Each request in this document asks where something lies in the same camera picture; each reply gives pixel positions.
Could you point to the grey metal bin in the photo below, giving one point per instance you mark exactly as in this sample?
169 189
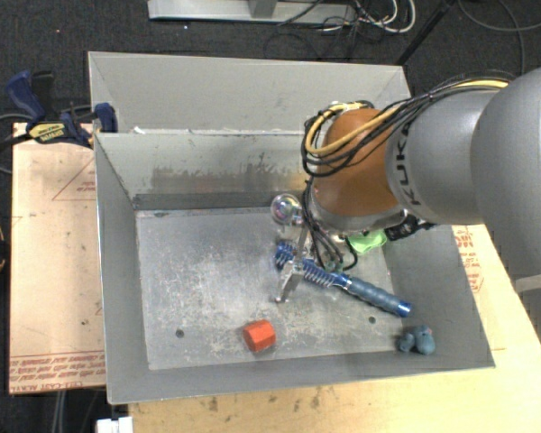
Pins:
198 269

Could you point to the red-orange hexagonal block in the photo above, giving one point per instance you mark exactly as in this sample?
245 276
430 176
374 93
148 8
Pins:
259 335

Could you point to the brown cardboard board red print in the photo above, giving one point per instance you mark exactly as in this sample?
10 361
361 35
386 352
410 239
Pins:
54 260

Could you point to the clear round glass thing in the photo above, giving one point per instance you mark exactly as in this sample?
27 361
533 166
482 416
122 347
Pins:
285 209

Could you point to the blue-grey toy animal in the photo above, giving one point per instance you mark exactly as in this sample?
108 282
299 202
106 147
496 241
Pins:
418 340

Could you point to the black cylinder on white bracket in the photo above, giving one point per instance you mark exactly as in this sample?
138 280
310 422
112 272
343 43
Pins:
403 230

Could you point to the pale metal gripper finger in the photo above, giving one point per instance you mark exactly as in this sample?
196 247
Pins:
296 282
283 287

